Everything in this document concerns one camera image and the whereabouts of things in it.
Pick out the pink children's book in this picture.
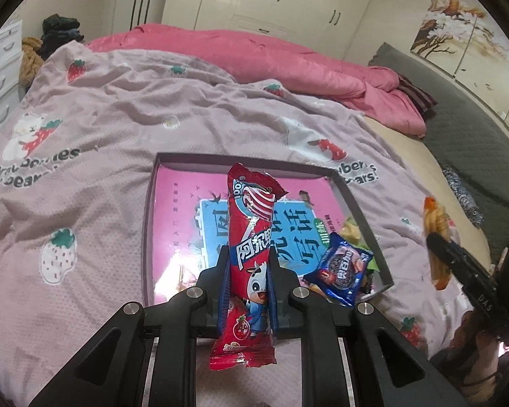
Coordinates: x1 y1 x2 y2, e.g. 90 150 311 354
152 164 385 304

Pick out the floral wall painting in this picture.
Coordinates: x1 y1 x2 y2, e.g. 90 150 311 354
410 0 501 75

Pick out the dark clothes pile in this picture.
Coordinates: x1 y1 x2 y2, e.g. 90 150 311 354
38 14 84 61

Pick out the long yellow cracker packet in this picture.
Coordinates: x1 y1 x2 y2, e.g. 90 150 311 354
423 197 451 290

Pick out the brown plush toy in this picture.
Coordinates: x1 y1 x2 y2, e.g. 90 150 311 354
19 37 44 89

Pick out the grey padded headboard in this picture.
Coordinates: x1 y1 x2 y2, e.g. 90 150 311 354
370 42 509 262

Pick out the white drawer cabinet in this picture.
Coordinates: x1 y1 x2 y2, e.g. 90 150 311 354
0 18 23 129

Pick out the blue Oreo cookie packet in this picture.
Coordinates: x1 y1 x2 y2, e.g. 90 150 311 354
303 232 374 307

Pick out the person's right hand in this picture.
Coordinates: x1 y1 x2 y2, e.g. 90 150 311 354
450 311 502 406

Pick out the white wardrobe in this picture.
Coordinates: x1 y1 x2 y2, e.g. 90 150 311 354
162 0 370 60

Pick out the pink strawberry print blanket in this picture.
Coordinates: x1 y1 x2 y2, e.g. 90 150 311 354
0 39 493 407

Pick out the small yellow candy packet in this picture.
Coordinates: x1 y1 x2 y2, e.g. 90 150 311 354
338 217 380 273

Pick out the dark striped pillow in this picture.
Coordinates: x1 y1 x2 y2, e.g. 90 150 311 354
397 74 438 115

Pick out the red lollipop candy packet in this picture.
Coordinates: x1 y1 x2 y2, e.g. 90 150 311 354
209 163 287 371

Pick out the dark shallow cardboard tray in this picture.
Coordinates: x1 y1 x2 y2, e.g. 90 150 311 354
142 153 394 304

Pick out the pink quilt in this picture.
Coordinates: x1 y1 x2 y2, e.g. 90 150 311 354
89 24 427 137

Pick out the blue patterned cloth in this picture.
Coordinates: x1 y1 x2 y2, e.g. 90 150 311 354
442 167 484 229

